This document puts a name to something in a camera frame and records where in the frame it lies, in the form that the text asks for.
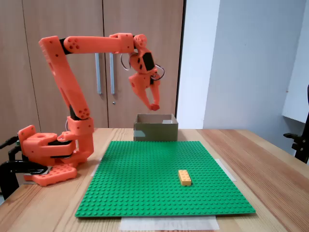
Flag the green lego baseplate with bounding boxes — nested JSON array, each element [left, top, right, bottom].
[[74, 141, 256, 218]]

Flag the masking tape strip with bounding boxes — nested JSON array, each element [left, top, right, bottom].
[[218, 158, 237, 182], [90, 157, 102, 177], [120, 216, 220, 232]]

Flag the wooden cabinet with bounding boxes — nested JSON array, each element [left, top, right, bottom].
[[0, 0, 185, 136]]

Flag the gripper servo cable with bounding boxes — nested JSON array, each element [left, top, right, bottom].
[[151, 64, 166, 82]]

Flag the open cardboard box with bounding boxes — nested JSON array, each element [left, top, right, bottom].
[[133, 113, 179, 142]]

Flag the metal cabinet door handle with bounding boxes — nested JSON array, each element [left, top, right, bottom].
[[95, 53, 102, 95], [109, 53, 115, 95]]

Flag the white board panel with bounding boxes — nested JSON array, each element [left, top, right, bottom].
[[281, 0, 309, 124]]

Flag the thin black servo cable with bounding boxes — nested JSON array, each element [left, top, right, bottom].
[[120, 53, 132, 71]]

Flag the yellow lego block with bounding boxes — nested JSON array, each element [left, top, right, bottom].
[[178, 170, 193, 187]]

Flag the black chair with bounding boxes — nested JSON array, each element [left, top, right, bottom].
[[283, 84, 309, 165]]

